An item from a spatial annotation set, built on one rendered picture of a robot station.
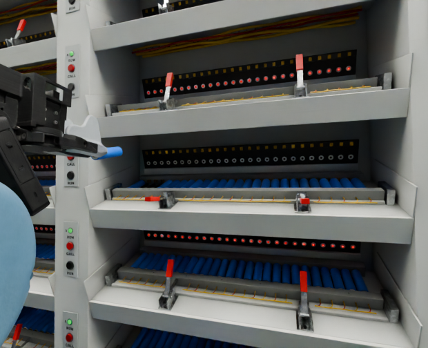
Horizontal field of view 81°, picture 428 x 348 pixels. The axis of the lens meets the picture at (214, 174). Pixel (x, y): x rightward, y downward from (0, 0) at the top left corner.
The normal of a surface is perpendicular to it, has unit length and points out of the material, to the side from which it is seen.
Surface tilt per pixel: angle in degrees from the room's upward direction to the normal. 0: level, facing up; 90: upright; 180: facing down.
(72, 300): 90
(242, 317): 17
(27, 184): 88
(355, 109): 107
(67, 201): 90
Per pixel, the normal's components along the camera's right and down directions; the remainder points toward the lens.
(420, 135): -0.28, -0.03
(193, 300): -0.09, -0.96
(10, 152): 0.95, -0.04
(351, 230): -0.26, 0.27
